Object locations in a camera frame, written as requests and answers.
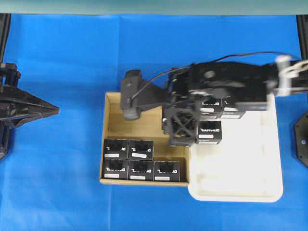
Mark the white plastic tray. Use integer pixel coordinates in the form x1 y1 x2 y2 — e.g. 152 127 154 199
187 95 283 203

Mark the black box back left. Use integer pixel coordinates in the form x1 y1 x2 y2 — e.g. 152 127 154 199
103 139 128 159

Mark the black box in tray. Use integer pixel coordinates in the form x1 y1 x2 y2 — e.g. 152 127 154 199
200 98 222 120
219 97 246 119

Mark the white cable bundle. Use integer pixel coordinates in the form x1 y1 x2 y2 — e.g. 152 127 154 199
274 54 308 97

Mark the black box front right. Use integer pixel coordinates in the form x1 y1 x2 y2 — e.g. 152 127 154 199
154 161 180 182

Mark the black box front left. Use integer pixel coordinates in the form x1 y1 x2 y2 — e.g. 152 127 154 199
102 159 129 180

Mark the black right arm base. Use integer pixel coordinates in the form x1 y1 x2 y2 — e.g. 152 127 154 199
294 112 308 167

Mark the blue table cloth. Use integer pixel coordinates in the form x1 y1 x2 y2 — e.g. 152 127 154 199
0 14 308 231

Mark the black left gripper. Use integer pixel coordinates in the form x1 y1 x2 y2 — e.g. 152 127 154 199
0 86 59 128

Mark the black box front middle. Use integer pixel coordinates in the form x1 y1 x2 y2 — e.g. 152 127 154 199
128 160 154 181

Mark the brown cardboard box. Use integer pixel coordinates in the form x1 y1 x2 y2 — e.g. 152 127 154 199
100 92 190 187

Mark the black Dynamixel box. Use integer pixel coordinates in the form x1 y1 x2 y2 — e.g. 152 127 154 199
196 121 222 145

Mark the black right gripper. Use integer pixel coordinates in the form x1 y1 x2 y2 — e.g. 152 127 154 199
162 68 204 147

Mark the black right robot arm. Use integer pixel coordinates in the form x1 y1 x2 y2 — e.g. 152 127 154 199
162 57 308 147

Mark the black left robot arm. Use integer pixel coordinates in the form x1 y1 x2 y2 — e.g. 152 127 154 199
0 63 59 159

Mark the black camera cable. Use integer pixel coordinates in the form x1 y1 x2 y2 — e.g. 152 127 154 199
129 51 301 102

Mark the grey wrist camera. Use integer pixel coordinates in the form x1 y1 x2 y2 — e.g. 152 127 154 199
120 70 167 120

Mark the black box back middle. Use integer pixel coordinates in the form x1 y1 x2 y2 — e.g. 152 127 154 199
128 140 154 161

